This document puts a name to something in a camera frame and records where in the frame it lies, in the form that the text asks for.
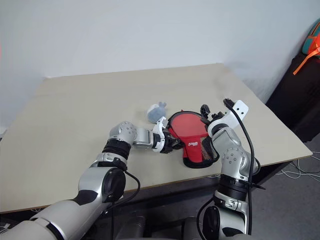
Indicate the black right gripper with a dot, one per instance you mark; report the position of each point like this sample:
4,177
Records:
221,115

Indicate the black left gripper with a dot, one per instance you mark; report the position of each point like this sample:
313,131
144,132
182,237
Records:
167,145

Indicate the red black paddle case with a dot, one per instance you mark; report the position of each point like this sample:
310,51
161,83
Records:
193,153

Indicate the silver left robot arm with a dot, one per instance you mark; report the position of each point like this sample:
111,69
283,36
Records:
92,180

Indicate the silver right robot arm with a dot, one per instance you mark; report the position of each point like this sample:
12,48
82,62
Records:
232,160

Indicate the grey blue plush toy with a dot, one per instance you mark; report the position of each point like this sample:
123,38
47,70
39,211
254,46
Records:
155,113

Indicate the black cabinet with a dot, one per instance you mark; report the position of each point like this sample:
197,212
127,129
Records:
297,105

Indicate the teal orange bag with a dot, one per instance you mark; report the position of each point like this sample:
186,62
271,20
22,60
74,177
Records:
311,41

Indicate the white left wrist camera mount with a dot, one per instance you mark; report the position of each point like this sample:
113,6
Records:
158,128

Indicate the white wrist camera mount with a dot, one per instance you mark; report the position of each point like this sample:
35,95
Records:
158,128
236,113

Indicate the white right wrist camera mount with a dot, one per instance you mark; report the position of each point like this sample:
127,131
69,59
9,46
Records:
236,113

